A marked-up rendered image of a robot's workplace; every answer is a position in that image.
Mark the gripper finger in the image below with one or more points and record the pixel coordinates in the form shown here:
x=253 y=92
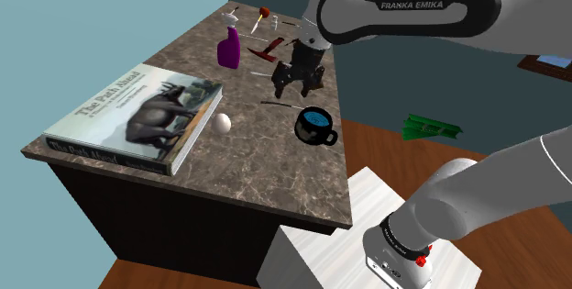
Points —
x=310 y=83
x=280 y=80

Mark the large book with animal cover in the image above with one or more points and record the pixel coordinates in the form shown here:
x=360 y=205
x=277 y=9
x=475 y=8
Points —
x=134 y=116

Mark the white egg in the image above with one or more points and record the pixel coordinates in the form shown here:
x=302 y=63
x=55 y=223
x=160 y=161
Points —
x=221 y=123

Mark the red headed utensil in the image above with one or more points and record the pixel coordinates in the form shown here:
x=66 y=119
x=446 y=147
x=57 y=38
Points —
x=263 y=11

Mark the dark red tool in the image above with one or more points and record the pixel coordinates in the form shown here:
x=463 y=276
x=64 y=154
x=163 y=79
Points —
x=267 y=51

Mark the brown framed picture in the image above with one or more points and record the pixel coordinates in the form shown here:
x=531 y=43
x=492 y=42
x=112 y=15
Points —
x=547 y=66

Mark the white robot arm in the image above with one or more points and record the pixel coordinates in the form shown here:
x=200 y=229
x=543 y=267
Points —
x=482 y=198

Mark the green folded object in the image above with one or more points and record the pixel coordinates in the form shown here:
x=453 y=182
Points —
x=429 y=128

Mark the black mug with blue inside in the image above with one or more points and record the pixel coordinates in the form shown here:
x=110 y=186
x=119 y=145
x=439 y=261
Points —
x=314 y=126

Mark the dark cabinet with marble top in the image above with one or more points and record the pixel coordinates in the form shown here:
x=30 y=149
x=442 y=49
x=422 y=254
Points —
x=170 y=230

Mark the purple spray bottle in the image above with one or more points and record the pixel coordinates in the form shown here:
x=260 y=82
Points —
x=228 y=51

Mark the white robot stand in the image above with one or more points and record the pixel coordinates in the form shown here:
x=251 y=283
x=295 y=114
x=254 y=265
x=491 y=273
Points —
x=326 y=252

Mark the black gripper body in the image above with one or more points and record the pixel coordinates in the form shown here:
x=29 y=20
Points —
x=306 y=57

